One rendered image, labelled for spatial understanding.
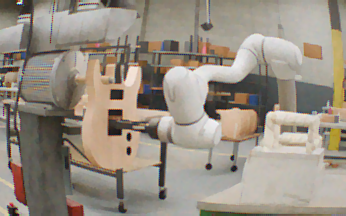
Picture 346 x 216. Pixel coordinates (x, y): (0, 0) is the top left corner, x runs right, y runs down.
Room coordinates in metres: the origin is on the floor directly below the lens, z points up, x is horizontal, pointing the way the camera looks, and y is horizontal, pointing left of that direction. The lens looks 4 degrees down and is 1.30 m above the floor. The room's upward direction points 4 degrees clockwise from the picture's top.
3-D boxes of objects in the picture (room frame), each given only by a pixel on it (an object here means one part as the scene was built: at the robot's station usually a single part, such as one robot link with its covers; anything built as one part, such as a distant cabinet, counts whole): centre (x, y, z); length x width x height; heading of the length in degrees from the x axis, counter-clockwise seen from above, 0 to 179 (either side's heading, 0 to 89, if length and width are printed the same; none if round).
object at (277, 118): (1.33, -0.35, 1.20); 0.20 x 0.03 x 0.03; 62
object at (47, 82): (2.07, 0.57, 1.25); 0.41 x 0.27 x 0.26; 60
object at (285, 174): (1.37, -0.37, 1.02); 0.27 x 0.15 x 0.17; 63
